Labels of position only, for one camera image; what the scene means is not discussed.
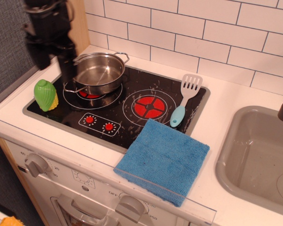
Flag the grey oven door handle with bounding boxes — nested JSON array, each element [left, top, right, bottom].
[[56, 195, 120, 226]]

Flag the grey toy sink basin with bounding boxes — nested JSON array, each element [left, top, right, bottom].
[[216, 106, 283, 215]]

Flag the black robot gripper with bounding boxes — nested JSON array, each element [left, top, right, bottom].
[[23, 0, 77, 81]]

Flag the green yellow toy corn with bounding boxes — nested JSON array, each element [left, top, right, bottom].
[[33, 79, 58, 112]]

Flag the grey timer knob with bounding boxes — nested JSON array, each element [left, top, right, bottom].
[[25, 153, 49, 178]]

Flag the orange object at corner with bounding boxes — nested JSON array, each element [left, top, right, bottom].
[[0, 216, 24, 226]]

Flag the red stove knob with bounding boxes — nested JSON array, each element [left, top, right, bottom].
[[85, 116, 94, 124], [104, 123, 114, 131]]

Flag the black toy stovetop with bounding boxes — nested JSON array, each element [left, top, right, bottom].
[[22, 65, 211, 153]]

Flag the left red stove knob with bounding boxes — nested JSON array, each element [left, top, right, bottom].
[[85, 116, 94, 124]]

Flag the grey oven temperature knob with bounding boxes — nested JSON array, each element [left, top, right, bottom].
[[115, 195, 145, 223]]

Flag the wooden side panel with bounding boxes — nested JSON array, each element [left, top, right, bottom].
[[67, 0, 90, 55]]

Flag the stainless steel pot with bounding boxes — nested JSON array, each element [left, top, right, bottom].
[[63, 52, 130, 95]]

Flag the grey spatula with blue handle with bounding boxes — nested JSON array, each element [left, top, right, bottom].
[[170, 74, 203, 128]]

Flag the right red stove knob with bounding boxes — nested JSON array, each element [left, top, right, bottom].
[[104, 123, 114, 131]]

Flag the blue folded cloth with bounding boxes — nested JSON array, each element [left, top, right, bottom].
[[114, 119, 210, 207]]

